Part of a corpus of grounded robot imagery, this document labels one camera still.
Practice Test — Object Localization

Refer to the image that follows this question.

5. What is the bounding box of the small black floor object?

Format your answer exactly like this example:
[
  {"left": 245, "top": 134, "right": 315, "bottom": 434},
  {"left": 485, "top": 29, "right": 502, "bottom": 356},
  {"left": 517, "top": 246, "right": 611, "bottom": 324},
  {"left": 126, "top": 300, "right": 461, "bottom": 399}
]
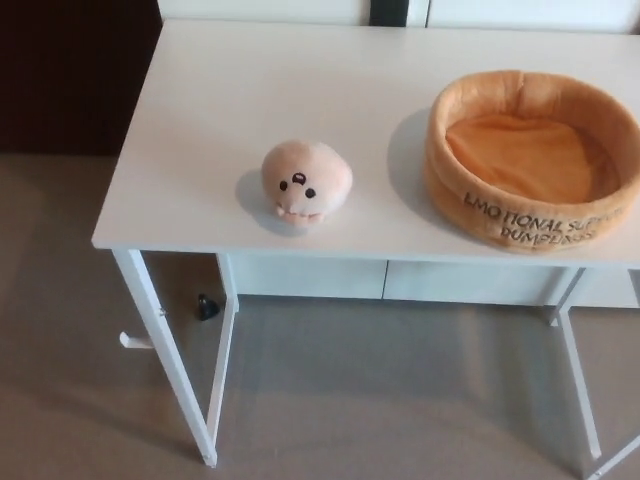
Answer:
[{"left": 194, "top": 294, "right": 220, "bottom": 323}]

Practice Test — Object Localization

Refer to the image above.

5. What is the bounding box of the beige plush dumpling toy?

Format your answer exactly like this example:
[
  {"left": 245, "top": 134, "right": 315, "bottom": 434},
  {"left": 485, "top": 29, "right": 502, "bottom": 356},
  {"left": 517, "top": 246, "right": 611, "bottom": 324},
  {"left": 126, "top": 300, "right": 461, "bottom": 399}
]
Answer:
[{"left": 261, "top": 140, "right": 355, "bottom": 232}]

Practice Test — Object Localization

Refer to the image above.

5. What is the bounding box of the white table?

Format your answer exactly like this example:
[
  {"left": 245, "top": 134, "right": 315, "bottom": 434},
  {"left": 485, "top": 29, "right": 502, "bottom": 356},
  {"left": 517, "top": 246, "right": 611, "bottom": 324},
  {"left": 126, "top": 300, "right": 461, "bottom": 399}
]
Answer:
[{"left": 91, "top": 18, "right": 640, "bottom": 480}]

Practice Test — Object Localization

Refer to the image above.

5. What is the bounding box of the black rectangular wall plate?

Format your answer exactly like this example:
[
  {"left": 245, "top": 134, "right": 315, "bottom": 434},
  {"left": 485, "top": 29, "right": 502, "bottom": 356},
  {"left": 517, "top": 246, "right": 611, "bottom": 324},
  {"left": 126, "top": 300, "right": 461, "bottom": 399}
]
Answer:
[{"left": 369, "top": 0, "right": 411, "bottom": 27}]

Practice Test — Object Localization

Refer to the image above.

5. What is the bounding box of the dark brown cabinet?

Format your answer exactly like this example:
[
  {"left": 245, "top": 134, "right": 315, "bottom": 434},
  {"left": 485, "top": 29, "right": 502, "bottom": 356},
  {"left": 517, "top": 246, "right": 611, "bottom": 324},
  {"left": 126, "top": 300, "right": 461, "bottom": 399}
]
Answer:
[{"left": 0, "top": 0, "right": 164, "bottom": 151}]

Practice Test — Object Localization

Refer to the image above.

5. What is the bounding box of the orange round plush plate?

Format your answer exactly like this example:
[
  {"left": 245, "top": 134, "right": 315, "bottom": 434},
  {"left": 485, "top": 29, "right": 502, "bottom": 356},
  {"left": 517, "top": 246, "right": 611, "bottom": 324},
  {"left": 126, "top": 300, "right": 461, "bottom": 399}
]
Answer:
[{"left": 422, "top": 70, "right": 640, "bottom": 254}]

